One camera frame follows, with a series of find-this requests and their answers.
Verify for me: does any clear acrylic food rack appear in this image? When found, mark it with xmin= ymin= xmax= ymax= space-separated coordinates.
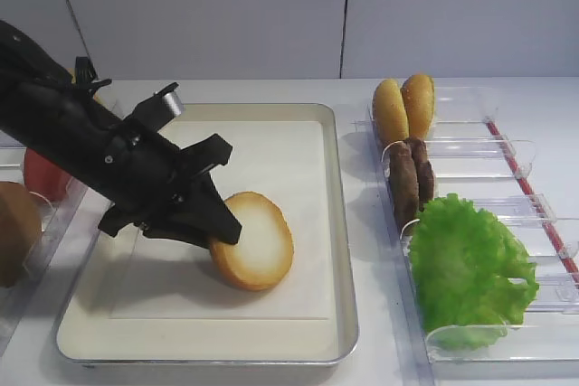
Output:
xmin=360 ymin=74 xmax=578 ymax=385

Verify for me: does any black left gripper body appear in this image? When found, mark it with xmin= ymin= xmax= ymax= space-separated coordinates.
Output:
xmin=99 ymin=134 xmax=233 ymax=237

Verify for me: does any brown bun in left rack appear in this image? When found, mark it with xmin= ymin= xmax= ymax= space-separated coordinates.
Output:
xmin=1 ymin=181 xmax=42 ymax=287

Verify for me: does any bun half left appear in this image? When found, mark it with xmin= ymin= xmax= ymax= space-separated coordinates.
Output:
xmin=372 ymin=79 xmax=409 ymax=146

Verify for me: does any bun half right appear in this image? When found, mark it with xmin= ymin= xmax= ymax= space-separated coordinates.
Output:
xmin=401 ymin=73 xmax=435 ymax=139

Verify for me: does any red tomato slice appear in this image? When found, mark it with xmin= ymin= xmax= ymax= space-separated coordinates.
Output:
xmin=24 ymin=148 xmax=71 ymax=202

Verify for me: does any brown meat patty front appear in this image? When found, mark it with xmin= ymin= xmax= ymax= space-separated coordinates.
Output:
xmin=389 ymin=142 xmax=419 ymax=231

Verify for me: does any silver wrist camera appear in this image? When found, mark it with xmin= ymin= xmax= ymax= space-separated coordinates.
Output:
xmin=157 ymin=90 xmax=185 ymax=119

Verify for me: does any toasted bread slice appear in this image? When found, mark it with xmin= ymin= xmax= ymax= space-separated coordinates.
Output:
xmin=209 ymin=192 xmax=294 ymax=291

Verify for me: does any green lettuce leaf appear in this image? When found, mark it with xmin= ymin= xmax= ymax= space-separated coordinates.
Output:
xmin=409 ymin=193 xmax=539 ymax=351

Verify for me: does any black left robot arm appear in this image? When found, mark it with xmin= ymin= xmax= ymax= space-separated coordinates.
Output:
xmin=1 ymin=23 xmax=242 ymax=248

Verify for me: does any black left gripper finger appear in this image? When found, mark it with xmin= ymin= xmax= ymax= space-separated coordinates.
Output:
xmin=142 ymin=175 xmax=242 ymax=249

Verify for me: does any clear left acrylic rack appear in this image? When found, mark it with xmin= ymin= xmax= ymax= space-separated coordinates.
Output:
xmin=1 ymin=133 xmax=87 ymax=351

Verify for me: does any bun half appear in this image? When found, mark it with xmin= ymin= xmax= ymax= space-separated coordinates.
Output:
xmin=372 ymin=79 xmax=409 ymax=146
xmin=401 ymin=73 xmax=435 ymax=139

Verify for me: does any white metal tray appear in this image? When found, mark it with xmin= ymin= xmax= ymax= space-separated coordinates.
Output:
xmin=55 ymin=103 xmax=358 ymax=366

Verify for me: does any brown meat patty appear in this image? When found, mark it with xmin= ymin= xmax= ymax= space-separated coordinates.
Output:
xmin=406 ymin=137 xmax=435 ymax=209
xmin=389 ymin=142 xmax=419 ymax=231

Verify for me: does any brown meat patty rear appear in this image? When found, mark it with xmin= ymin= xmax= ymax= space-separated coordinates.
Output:
xmin=406 ymin=137 xmax=435 ymax=209

